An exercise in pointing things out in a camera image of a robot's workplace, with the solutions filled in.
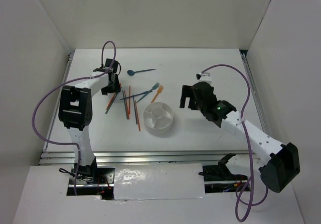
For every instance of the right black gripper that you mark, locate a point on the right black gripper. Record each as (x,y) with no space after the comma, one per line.
(187,92)

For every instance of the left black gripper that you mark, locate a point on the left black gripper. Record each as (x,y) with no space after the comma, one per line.
(115,89)

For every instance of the orange plastic knife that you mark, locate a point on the orange plastic knife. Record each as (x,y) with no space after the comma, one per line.
(111,101)

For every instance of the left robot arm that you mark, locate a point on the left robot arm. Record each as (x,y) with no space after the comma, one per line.
(76,109)

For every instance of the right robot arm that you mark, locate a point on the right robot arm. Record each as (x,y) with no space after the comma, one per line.
(280,161)

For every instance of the dark blue plastic spoon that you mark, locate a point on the dark blue plastic spoon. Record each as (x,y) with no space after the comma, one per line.
(132,72)

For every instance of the orange-yellow plastic fork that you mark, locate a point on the orange-yellow plastic fork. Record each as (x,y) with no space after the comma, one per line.
(159,90)

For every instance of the dark blue plastic knife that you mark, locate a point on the dark blue plastic knife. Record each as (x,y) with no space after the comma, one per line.
(139,94)

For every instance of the teal plastic fork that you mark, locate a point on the teal plastic fork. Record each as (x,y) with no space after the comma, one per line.
(153,88)

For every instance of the white divided round container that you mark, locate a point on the white divided round container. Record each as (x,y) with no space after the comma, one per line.
(158,118)

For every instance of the white foam board cover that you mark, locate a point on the white foam board cover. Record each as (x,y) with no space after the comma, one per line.
(159,181)

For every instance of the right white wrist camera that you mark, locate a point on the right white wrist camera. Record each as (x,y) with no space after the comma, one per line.
(204,77)

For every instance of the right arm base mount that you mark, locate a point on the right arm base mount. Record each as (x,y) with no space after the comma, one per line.
(218,178)

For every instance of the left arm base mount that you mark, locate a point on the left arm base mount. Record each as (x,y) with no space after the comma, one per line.
(102,184)

